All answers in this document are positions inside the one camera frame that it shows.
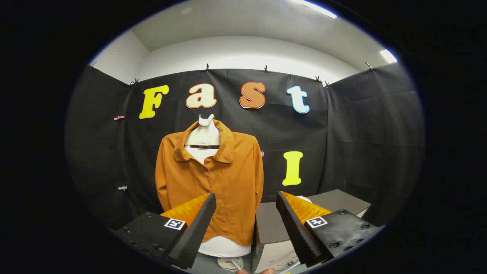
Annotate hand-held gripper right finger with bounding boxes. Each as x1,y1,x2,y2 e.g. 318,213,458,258
275,190,382,268

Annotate small ceiling light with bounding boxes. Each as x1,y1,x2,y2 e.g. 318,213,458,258
380,49,398,64

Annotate long ceiling light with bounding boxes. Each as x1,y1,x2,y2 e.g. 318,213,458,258
293,0,337,19

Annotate black backdrop cloth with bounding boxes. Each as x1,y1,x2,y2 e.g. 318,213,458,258
65,63,425,244

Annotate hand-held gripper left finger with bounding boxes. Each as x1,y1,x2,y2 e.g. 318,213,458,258
110,192,217,270

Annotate white mannequin torso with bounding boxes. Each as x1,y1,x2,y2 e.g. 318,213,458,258
185,113,252,272

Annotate orange button-up shirt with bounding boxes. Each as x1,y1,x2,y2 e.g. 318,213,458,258
155,119,264,247

